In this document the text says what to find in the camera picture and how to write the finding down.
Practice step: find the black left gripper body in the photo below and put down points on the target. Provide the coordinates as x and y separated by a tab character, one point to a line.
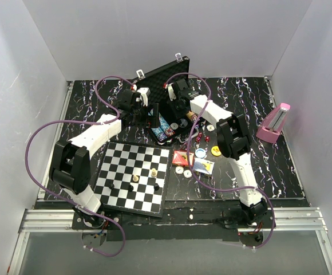
141	116

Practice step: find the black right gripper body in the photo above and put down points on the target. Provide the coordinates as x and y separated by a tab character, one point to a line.
177	109

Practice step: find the black poker set case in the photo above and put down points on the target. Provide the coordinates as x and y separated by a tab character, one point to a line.
157	80

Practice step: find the grey white chip stack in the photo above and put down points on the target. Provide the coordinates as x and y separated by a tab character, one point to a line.
210	128

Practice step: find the triangular all-in marker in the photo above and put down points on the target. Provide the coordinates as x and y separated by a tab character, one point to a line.
183	147

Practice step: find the black white chess board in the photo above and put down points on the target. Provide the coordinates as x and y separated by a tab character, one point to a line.
121	161

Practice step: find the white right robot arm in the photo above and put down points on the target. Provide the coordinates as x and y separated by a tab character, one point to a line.
234	142

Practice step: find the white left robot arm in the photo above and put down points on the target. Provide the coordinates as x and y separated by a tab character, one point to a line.
70	167

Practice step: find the red yellow chip column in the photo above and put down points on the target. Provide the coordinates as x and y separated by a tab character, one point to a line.
191	116

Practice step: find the light blue chip column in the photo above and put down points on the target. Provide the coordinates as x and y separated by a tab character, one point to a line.
159	134

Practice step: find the grey dealer button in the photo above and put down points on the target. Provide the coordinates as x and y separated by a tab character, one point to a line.
182	123

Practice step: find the green blue chip column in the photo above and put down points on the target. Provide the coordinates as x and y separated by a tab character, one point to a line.
167	129

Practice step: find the white single chip in case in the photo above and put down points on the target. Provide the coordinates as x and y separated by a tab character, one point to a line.
174	125

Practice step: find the red playing card deck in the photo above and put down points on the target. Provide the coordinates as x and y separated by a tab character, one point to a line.
180	158

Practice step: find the blue small blind button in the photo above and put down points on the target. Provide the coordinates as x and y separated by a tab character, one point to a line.
200	153

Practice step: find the white loose poker chip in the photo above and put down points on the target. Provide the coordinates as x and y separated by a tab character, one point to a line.
187	173
179	169

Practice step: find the yellow big blind button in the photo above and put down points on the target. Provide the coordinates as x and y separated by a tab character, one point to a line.
216	151

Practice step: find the blue playing card deck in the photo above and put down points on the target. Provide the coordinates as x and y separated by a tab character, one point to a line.
203	166

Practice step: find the black chess piece right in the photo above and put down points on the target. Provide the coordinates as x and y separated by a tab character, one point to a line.
156	187

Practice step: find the black chess piece middle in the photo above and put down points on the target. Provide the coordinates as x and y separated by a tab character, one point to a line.
130	187

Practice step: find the pink metronome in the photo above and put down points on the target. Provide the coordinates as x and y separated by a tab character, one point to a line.
272	125

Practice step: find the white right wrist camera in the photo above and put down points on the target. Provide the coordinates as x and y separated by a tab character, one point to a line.
171	93

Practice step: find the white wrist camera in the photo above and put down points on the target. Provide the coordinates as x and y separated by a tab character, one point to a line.
143	95
171	93

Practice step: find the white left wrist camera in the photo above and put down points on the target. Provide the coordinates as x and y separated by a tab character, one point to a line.
143	95

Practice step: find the aluminium rail frame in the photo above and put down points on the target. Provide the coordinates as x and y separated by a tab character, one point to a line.
201	230

